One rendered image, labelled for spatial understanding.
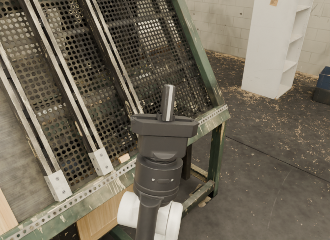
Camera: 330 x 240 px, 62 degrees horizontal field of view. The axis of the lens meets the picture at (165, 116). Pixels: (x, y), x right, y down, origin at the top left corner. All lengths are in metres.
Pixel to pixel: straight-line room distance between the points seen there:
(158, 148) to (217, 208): 2.03
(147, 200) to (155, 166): 0.06
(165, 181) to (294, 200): 2.31
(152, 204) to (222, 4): 5.81
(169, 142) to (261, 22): 3.83
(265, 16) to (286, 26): 0.31
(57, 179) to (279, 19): 3.51
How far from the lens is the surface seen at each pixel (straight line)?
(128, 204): 0.56
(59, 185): 1.32
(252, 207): 2.57
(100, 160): 1.39
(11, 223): 1.34
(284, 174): 2.99
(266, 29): 4.22
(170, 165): 0.50
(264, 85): 4.41
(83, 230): 1.86
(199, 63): 2.02
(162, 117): 0.48
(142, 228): 0.52
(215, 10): 6.28
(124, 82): 1.53
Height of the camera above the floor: 1.84
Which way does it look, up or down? 30 degrees down
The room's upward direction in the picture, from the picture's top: straight up
